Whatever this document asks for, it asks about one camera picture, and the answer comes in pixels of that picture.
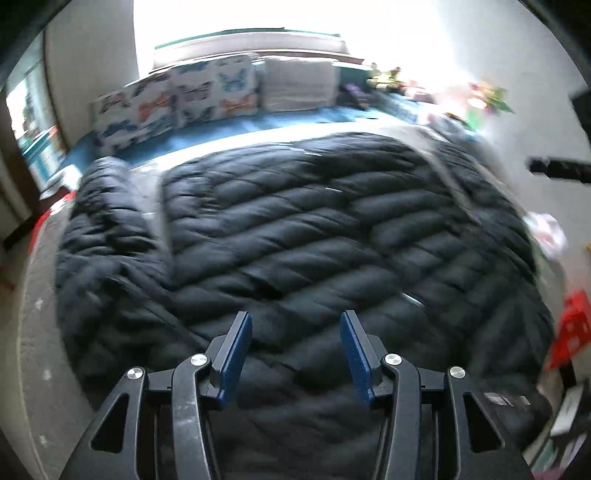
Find black quilted puffer jacket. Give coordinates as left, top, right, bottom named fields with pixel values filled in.
left=55, top=133, right=553, bottom=479

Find red plastic stool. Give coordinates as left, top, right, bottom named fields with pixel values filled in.
left=547, top=290, right=590, bottom=371

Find grey quilted mattress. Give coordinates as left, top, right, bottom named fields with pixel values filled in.
left=13, top=110, right=509, bottom=480

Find stuffed toys on sill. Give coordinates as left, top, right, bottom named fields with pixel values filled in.
left=367, top=63, right=408, bottom=95

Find purple toy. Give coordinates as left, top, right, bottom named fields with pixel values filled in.
left=339, top=83, right=370, bottom=110

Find right butterfly print pillow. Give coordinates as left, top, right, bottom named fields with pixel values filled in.
left=168, top=54, right=259, bottom=128

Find butterfly print pillow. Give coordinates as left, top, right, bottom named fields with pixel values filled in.
left=168, top=54, right=259, bottom=128
left=92, top=70, right=175, bottom=156

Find left butterfly print pillow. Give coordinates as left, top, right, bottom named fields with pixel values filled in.
left=92, top=70, right=175, bottom=156

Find plain white pillow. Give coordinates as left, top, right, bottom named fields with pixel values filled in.
left=260, top=56, right=339, bottom=112

